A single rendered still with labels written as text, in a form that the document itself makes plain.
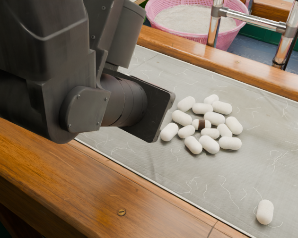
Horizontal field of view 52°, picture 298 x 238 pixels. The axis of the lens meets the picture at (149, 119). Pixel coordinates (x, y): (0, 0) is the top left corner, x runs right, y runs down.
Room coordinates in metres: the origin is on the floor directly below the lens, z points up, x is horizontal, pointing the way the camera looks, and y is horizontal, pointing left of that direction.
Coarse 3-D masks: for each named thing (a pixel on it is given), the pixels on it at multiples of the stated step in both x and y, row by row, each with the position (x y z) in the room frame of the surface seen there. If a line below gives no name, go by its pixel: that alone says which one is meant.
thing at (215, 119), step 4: (208, 112) 0.38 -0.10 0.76; (212, 112) 0.38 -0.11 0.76; (204, 116) 0.38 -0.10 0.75; (208, 116) 0.37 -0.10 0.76; (212, 116) 0.37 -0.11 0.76; (216, 116) 0.37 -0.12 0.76; (220, 116) 0.37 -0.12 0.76; (208, 120) 0.37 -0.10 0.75; (212, 120) 0.37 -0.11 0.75; (216, 120) 0.36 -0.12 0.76; (220, 120) 0.36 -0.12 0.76; (224, 120) 0.37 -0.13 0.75; (212, 124) 0.37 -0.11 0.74; (216, 124) 0.36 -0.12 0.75
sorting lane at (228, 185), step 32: (160, 64) 0.55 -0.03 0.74; (192, 96) 0.45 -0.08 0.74; (224, 96) 0.45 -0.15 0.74; (256, 96) 0.45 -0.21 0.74; (160, 128) 0.36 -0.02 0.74; (256, 128) 0.36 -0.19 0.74; (288, 128) 0.36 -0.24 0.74; (128, 160) 0.29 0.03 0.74; (160, 160) 0.29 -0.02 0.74; (192, 160) 0.29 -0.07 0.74; (224, 160) 0.29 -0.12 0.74; (256, 160) 0.29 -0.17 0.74; (288, 160) 0.29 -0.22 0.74; (192, 192) 0.23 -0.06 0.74; (224, 192) 0.23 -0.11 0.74; (256, 192) 0.23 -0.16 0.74; (288, 192) 0.23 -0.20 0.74; (256, 224) 0.19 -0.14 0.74; (288, 224) 0.19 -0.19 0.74
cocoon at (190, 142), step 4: (188, 136) 0.33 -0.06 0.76; (192, 136) 0.33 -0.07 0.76; (184, 140) 0.32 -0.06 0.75; (188, 140) 0.32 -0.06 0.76; (192, 140) 0.32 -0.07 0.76; (196, 140) 0.32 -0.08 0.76; (188, 144) 0.31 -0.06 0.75; (192, 144) 0.31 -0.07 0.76; (196, 144) 0.31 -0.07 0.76; (200, 144) 0.31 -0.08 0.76; (192, 148) 0.30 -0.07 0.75; (196, 148) 0.30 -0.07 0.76; (200, 148) 0.30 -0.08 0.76; (192, 152) 0.30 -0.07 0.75; (196, 152) 0.30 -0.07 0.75; (200, 152) 0.30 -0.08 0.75
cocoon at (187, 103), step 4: (188, 96) 0.42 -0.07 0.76; (184, 100) 0.41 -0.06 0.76; (188, 100) 0.41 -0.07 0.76; (192, 100) 0.41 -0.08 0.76; (180, 104) 0.40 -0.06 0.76; (184, 104) 0.40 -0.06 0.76; (188, 104) 0.40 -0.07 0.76; (192, 104) 0.41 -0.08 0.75; (180, 108) 0.40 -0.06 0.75; (184, 108) 0.40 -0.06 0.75; (188, 108) 0.40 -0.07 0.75
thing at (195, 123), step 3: (195, 120) 0.36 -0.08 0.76; (198, 120) 0.36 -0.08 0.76; (207, 120) 0.36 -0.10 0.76; (192, 123) 0.36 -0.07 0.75; (195, 123) 0.36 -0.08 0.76; (198, 123) 0.36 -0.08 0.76; (207, 123) 0.36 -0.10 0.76; (195, 126) 0.35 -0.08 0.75; (207, 126) 0.35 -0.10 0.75; (210, 126) 0.36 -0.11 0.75; (195, 129) 0.35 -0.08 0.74
